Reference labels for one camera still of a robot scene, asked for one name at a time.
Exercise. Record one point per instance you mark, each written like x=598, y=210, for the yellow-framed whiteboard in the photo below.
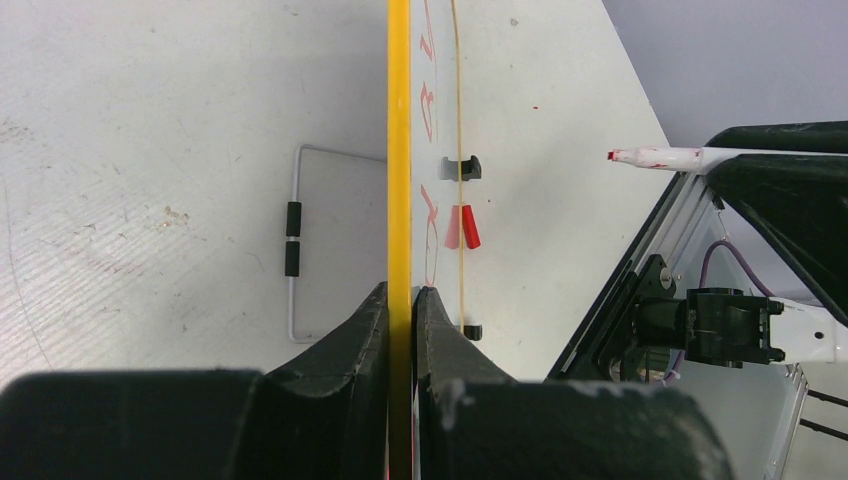
x=425, y=197

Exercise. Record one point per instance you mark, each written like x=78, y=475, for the white red marker pen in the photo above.
x=698, y=161

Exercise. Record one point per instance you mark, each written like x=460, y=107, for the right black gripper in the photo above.
x=790, y=185

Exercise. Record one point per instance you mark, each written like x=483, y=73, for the wire whiteboard stand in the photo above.
x=335, y=249

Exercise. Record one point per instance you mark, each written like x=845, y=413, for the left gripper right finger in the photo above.
x=475, y=421

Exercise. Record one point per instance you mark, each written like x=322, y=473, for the red marker cap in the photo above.
x=470, y=229

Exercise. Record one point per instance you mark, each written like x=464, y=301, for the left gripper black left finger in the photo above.
x=321, y=415

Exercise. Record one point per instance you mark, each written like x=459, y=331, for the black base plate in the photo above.
x=649, y=268

